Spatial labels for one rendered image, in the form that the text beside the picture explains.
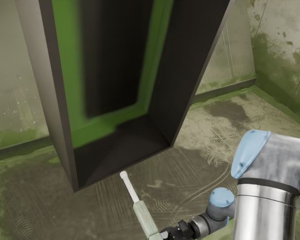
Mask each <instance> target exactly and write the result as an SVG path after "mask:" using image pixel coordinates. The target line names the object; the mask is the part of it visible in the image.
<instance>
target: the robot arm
mask: <svg viewBox="0 0 300 240"><path fill-rule="evenodd" d="M231 175H232V177H234V178H235V179H238V185H237V189H238V194H237V196H234V195H233V193H232V192H231V191H230V190H228V189H226V188H216V189H214V190H213V191H212V193H211V195H210V199H209V202H208V205H207V208H206V211H205V212H204V213H202V214H200V215H198V216H196V217H192V219H190V220H189V222H188V223H186V222H185V221H184V220H181V221H179V222H178V225H179V226H178V227H177V226H175V227H172V226H171V227H166V228H164V229H163V230H162V231H160V232H159V233H160V234H161V236H162V238H163V240H192V239H194V240H195V239H197V240H201V239H203V238H205V237H207V236H208V235H210V234H212V233H214V232H216V231H218V230H219V229H222V228H224V227H225V226H226V225H227V224H228V223H229V217H231V218H234V222H233V229H232V236H231V240H295V225H296V211H297V210H300V139H299V138H295V137H291V136H286V135H281V134H277V133H273V132H271V131H262V130H249V131H247V132H246V133H245V134H244V136H243V137H242V139H241V141H240V143H239V146H238V148H237V151H236V153H235V156H234V160H233V163H232V167H231Z"/></svg>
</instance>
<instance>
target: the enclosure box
mask: <svg viewBox="0 0 300 240"><path fill-rule="evenodd" d="M234 2H235V0H15V4H16V8H17V12H18V16H19V19H20V24H21V27H22V31H23V35H24V39H25V42H26V46H27V50H28V54H29V58H30V62H31V66H32V70H33V73H34V77H35V81H36V84H37V88H38V92H39V96H40V101H41V104H42V108H43V112H44V116H45V119H46V123H47V127H48V130H49V134H50V139H51V141H52V143H53V146H54V148H55V150H56V153H57V155H58V157H59V159H60V161H61V164H62V166H63V168H64V170H65V173H66V175H67V177H68V179H69V182H70V184H71V186H72V189H73V191H74V192H77V191H79V190H81V189H84V188H86V187H88V186H90V185H92V184H94V183H96V182H99V181H101V180H103V179H105V178H107V177H109V176H112V175H114V174H116V173H118V172H120V171H122V170H124V169H127V168H129V167H131V166H133V165H135V164H137V163H140V162H142V161H144V160H146V159H148V158H150V157H153V156H155V155H157V154H159V153H161V152H163V151H165V150H168V149H170V148H172V147H173V145H174V143H175V140H176V138H177V136H178V133H179V131H180V129H181V127H182V124H183V122H184V120H185V117H186V115H187V112H188V110H189V108H190V105H191V103H192V101H193V98H194V96H195V94H196V91H197V89H198V86H199V84H200V82H201V79H202V77H203V75H204V72H205V70H206V67H207V65H208V63H209V61H210V58H211V56H212V54H213V51H214V49H215V47H216V44H217V42H218V40H219V37H220V35H221V32H222V30H223V28H224V25H225V23H226V21H227V18H228V16H229V14H230V11H231V9H232V6H233V4H234Z"/></svg>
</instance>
